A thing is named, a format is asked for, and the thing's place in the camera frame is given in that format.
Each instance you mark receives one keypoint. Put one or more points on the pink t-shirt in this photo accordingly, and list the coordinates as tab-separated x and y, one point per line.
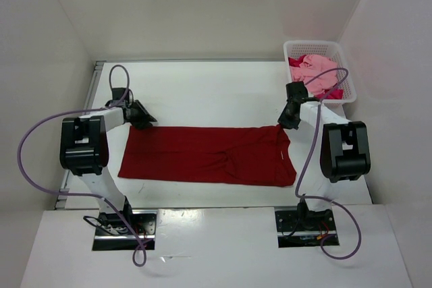
316	72

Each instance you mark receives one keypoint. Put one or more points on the white plastic basket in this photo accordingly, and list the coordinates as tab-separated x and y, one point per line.
344	91

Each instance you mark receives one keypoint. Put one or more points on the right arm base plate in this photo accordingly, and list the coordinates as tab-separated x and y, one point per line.
305	229

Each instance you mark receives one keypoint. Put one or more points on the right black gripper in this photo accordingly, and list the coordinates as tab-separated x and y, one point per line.
286	123

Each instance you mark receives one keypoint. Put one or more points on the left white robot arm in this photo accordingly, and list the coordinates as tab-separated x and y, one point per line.
84	151

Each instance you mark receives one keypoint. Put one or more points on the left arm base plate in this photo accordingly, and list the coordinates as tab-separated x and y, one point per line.
117	237

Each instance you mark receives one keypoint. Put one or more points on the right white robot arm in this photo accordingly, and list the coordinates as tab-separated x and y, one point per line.
344	153

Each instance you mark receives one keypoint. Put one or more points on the dark red t-shirt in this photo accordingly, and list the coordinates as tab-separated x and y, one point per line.
232	155

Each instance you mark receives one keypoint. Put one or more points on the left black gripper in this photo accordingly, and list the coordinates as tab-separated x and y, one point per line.
145	116

